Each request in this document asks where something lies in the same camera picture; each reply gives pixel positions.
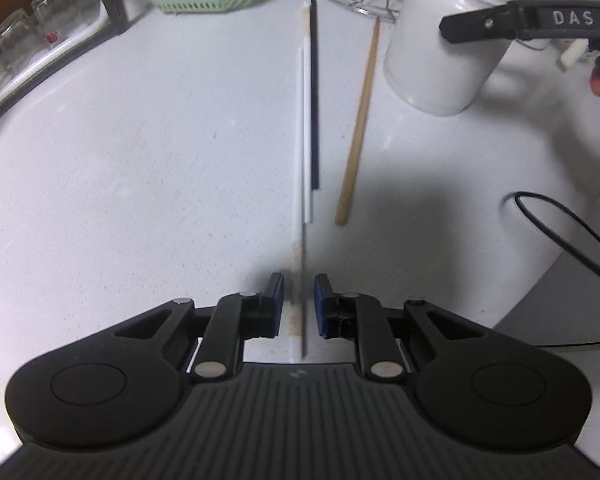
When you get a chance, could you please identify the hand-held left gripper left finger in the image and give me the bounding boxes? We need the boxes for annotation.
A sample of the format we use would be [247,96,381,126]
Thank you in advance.
[114,272,285,380]

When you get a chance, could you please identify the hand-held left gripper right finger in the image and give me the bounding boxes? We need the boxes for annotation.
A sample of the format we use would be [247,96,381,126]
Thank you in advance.
[314,273,487,380]

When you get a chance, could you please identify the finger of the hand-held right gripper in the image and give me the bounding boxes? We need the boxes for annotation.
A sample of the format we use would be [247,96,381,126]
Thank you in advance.
[439,2,519,44]

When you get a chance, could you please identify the white ceramic mug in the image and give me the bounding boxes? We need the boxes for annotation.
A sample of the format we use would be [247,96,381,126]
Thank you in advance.
[383,0,517,117]

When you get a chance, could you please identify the wooden chopstick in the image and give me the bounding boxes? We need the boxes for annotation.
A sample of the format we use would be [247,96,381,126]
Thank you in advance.
[334,19,382,227]

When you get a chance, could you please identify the black chopstick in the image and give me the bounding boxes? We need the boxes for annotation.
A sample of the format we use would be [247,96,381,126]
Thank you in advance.
[310,0,322,192]

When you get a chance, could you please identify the white plastic plug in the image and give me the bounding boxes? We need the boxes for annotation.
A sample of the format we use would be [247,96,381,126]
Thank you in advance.
[559,40,587,70]

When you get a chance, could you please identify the black metal dish rack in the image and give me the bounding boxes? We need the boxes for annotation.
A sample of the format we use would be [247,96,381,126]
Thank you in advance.
[0,0,129,133]

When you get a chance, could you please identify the clear glass tumbler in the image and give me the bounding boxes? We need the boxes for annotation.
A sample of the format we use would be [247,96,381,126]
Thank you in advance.
[0,10,36,83]
[31,0,71,48]

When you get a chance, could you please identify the black cable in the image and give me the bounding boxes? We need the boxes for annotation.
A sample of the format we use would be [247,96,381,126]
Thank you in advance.
[514,191,600,292]

